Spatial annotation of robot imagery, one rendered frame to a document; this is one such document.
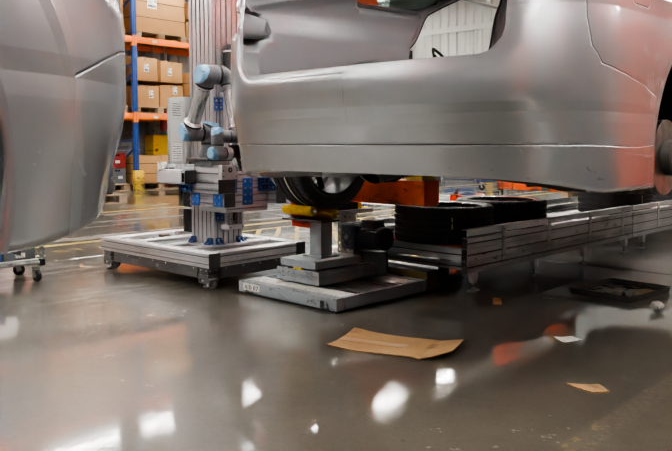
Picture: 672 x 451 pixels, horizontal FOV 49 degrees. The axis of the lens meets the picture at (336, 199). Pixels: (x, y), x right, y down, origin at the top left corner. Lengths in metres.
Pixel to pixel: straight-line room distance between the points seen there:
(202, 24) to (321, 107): 2.31
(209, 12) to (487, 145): 2.93
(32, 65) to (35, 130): 0.10
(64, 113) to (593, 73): 1.78
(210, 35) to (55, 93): 3.89
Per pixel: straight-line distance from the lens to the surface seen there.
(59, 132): 1.27
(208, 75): 4.56
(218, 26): 5.16
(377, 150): 2.88
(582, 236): 5.91
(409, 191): 4.67
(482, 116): 2.58
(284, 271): 4.51
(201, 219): 5.19
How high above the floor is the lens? 0.91
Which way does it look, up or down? 4 degrees down
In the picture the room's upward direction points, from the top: straight up
